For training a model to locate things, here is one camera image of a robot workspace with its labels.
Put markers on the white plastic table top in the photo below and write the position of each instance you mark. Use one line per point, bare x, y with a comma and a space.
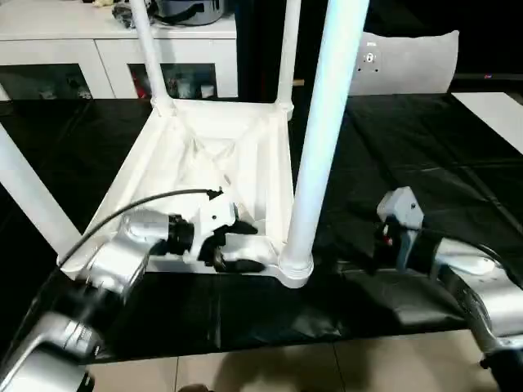
221, 147

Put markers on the white plastic table leg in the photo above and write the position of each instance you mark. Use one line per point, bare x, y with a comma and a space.
33, 196
323, 122
288, 57
149, 57

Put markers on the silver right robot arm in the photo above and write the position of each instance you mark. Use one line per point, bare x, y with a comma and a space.
482, 286

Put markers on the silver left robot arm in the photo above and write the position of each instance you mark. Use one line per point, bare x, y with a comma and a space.
122, 253

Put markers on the black work mat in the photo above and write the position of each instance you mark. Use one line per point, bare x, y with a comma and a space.
425, 163

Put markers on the white board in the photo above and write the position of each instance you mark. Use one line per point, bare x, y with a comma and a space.
494, 118

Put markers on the grey cushion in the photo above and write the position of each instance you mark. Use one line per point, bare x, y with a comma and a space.
417, 65

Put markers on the black cabinet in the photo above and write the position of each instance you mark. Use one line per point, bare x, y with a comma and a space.
261, 41

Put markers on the dark gear on cabinet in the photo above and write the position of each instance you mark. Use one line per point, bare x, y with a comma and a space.
180, 10

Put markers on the white cabinet with glass doors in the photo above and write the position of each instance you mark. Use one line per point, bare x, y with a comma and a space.
82, 49

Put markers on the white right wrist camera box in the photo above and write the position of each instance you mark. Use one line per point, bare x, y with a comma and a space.
400, 208

